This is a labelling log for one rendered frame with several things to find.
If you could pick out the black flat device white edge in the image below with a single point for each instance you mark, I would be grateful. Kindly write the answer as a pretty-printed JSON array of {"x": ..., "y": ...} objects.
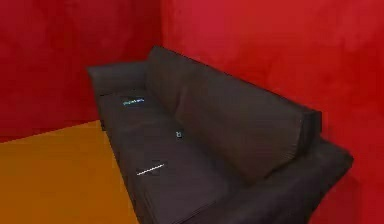
[{"x": 150, "y": 168}]

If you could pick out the dark brown sofa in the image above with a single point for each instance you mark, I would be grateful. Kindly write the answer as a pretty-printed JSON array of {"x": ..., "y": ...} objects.
[{"x": 213, "y": 133}]

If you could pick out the small black remote control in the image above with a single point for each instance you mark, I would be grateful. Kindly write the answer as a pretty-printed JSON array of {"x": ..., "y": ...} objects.
[{"x": 179, "y": 134}]

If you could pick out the black flat device blue edge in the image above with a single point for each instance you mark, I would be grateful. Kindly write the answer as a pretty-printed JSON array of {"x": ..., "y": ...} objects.
[{"x": 132, "y": 100}]

